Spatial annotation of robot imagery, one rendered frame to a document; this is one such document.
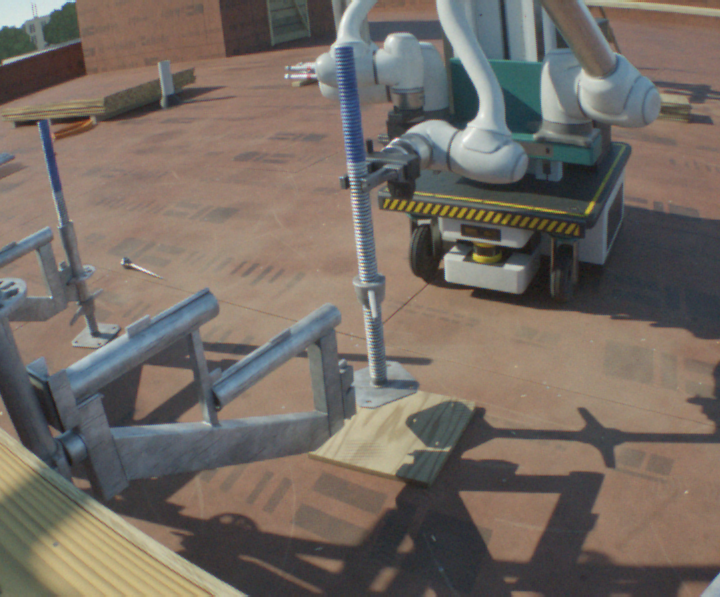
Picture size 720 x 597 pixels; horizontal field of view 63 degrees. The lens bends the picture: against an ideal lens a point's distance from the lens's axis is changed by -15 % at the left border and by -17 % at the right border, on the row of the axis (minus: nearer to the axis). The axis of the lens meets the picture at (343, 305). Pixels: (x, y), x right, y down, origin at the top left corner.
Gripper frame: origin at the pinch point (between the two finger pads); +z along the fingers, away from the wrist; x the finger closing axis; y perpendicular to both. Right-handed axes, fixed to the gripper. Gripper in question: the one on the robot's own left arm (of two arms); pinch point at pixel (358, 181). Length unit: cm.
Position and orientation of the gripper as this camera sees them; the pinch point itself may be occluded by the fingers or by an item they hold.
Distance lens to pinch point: 136.3
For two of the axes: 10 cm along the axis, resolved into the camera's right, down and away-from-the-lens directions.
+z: -5.7, 4.4, -6.9
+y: -1.1, -8.8, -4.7
